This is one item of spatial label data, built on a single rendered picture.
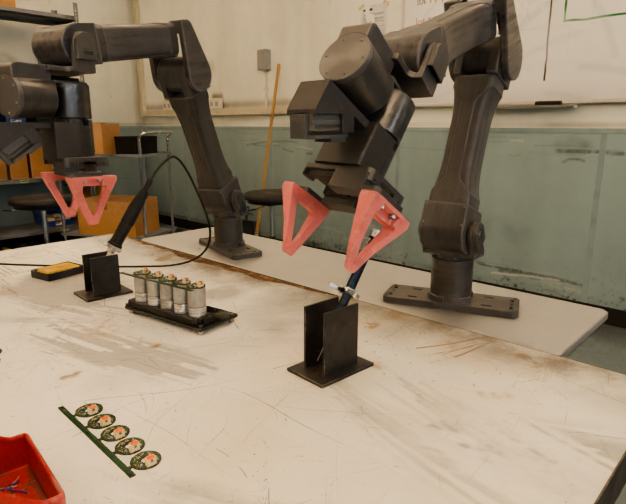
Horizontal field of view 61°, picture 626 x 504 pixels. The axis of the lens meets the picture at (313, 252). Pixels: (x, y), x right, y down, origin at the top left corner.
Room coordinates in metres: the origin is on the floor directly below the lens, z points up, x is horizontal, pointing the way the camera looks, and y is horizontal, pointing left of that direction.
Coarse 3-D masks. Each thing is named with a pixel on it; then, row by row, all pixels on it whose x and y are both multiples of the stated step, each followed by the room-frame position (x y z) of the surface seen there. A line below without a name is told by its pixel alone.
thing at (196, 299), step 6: (204, 288) 0.68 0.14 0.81; (192, 294) 0.67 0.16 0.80; (198, 294) 0.67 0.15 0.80; (204, 294) 0.68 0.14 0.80; (192, 300) 0.67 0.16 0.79; (198, 300) 0.67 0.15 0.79; (204, 300) 0.68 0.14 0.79; (192, 306) 0.67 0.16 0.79; (198, 306) 0.67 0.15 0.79; (204, 306) 0.68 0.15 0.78; (192, 312) 0.67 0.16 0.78; (198, 312) 0.67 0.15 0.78; (204, 312) 0.67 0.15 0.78
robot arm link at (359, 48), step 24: (336, 48) 0.56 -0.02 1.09; (360, 48) 0.54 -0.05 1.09; (384, 48) 0.58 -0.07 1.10; (432, 48) 0.61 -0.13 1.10; (336, 72) 0.54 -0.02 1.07; (360, 72) 0.53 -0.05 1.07; (384, 72) 0.56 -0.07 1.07; (408, 72) 0.60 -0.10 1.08; (432, 72) 0.61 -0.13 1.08; (360, 96) 0.55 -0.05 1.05; (384, 96) 0.56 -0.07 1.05; (432, 96) 0.62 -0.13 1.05
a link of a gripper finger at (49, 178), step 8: (88, 168) 0.83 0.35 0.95; (96, 168) 0.84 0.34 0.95; (48, 176) 0.84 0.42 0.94; (56, 176) 0.85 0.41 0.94; (64, 176) 0.86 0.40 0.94; (48, 184) 0.84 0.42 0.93; (56, 192) 0.84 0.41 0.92; (56, 200) 0.85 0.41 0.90; (72, 200) 0.86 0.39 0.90; (64, 208) 0.85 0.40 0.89; (72, 208) 0.86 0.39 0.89; (72, 216) 0.86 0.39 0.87
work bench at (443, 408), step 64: (128, 256) 1.09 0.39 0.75; (192, 256) 1.09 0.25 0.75; (0, 320) 0.71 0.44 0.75; (64, 320) 0.71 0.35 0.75; (128, 320) 0.71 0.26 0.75; (256, 320) 0.71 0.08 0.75; (384, 320) 0.71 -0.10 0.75; (0, 384) 0.52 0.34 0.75; (64, 384) 0.52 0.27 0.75; (128, 384) 0.52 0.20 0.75; (192, 384) 0.52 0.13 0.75; (256, 384) 0.52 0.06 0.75; (384, 384) 0.52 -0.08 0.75; (448, 384) 0.52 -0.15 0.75; (512, 384) 0.52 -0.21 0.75; (576, 384) 0.52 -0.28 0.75; (64, 448) 0.41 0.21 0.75; (192, 448) 0.41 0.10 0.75; (256, 448) 0.41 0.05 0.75; (320, 448) 0.41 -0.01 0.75; (384, 448) 0.41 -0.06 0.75; (448, 448) 0.41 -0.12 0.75; (512, 448) 0.41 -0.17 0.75; (576, 448) 0.41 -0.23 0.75
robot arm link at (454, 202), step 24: (480, 48) 0.82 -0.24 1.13; (456, 72) 0.83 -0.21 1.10; (480, 72) 0.83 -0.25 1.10; (456, 96) 0.82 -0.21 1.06; (480, 96) 0.80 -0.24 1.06; (456, 120) 0.81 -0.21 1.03; (480, 120) 0.79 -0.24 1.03; (456, 144) 0.79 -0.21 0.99; (480, 144) 0.79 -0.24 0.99; (456, 168) 0.77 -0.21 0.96; (480, 168) 0.80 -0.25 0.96; (432, 192) 0.78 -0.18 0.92; (456, 192) 0.76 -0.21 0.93; (432, 216) 0.76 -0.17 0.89; (456, 216) 0.74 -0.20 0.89; (480, 216) 0.78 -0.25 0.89; (432, 240) 0.76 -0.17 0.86; (456, 240) 0.73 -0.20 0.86
